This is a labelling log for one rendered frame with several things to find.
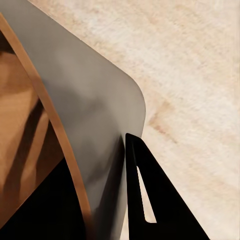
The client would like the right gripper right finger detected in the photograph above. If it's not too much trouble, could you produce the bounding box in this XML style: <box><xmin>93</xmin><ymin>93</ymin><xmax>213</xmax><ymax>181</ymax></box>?
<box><xmin>125</xmin><ymin>133</ymin><xmax>210</xmax><ymax>240</ymax></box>

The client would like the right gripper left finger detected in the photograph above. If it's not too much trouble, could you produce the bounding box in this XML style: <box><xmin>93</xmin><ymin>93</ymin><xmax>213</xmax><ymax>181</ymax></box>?
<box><xmin>0</xmin><ymin>157</ymin><xmax>87</xmax><ymax>240</ymax></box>

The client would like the trash can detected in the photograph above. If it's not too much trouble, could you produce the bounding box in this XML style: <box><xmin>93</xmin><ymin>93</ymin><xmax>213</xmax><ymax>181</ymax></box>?
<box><xmin>0</xmin><ymin>0</ymin><xmax>146</xmax><ymax>240</ymax></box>

